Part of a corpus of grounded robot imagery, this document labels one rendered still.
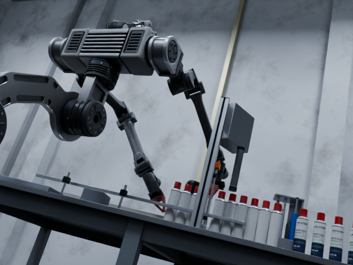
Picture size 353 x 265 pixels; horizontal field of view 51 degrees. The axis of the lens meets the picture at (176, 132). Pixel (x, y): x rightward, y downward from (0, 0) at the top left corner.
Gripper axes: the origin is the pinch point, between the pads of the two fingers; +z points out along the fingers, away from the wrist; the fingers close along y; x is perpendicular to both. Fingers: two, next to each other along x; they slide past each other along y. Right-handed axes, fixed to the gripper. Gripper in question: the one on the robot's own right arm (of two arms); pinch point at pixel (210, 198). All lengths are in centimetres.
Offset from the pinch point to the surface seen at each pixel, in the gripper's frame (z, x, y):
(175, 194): 5.3, 11.9, 14.9
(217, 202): 4.2, 11.2, -5.4
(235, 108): -37.3, 28.5, -4.7
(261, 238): 14.8, 10.5, -27.7
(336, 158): -143, -232, -92
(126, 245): 38, 52, 16
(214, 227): 15.8, 10.8, -6.8
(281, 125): -187, -260, -25
